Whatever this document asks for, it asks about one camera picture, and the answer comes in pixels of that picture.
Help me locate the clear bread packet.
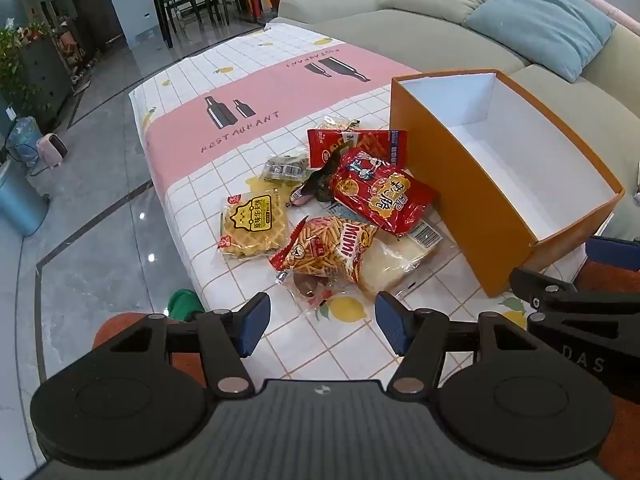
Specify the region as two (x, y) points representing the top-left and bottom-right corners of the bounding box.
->
(357, 220), (444, 297)

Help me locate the yellow waffle cookie packet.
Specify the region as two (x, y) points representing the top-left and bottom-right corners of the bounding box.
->
(218, 188), (288, 259)

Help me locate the striped fries snack bag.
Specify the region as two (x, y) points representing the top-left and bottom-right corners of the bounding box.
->
(269, 216), (378, 283)

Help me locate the red chip bag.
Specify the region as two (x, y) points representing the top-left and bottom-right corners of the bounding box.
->
(330, 148), (437, 237)

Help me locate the dark candy packet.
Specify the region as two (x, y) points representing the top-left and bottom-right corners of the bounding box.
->
(288, 148), (345, 207)

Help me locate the clear nut snack packet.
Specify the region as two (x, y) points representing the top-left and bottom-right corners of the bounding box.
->
(262, 155), (310, 182)

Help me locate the red snack packet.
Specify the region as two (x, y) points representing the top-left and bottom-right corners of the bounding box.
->
(307, 129), (408, 168)

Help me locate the clear peanut packet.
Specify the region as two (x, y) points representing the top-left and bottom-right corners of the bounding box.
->
(317, 115), (360, 131)

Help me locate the orange clothed leg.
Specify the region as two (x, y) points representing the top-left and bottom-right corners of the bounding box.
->
(92, 312), (206, 387)

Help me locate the green object on floor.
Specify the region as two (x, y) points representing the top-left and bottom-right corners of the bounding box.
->
(166, 289), (205, 322)

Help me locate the orange cardboard box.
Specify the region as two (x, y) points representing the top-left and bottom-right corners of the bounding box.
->
(390, 70), (625, 297)

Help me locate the grey-green sofa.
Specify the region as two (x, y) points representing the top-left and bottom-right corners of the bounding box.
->
(277, 0), (639, 240)

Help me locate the pink white checkered tablecloth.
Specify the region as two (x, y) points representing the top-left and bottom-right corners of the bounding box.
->
(127, 20), (616, 382)

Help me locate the blue trash bin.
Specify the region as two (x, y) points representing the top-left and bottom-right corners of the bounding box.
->
(0, 159), (49, 237)

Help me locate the blue cushion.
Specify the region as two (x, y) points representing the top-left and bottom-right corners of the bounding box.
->
(465, 0), (616, 82)

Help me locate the pink small heater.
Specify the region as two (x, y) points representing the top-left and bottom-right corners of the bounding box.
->
(37, 133), (68, 168)

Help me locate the blue water bottle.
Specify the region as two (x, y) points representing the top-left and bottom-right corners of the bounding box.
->
(6, 116), (42, 168)

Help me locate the dark cabinet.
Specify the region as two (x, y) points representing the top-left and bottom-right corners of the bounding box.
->
(20, 36), (72, 128)

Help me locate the green potted plant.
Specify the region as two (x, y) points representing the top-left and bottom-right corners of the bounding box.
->
(0, 22), (51, 118)

